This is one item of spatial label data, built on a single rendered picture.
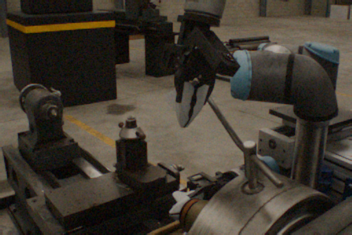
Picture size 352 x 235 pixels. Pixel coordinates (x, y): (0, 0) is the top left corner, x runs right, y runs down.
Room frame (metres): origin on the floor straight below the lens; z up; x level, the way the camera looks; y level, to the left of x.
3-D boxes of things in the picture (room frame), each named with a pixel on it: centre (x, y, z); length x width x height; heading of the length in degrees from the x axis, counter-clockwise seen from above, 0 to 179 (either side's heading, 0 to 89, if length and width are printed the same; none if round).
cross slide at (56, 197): (1.07, 0.19, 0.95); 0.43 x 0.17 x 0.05; 127
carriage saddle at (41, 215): (1.10, 0.23, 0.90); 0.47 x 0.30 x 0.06; 127
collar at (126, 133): (1.11, 0.14, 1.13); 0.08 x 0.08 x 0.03
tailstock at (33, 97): (1.54, 0.57, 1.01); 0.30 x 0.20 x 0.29; 37
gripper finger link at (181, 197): (0.78, -0.01, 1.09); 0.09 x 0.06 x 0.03; 127
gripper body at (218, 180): (0.85, -0.10, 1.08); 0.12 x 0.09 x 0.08; 127
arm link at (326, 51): (1.22, -0.47, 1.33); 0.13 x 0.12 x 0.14; 69
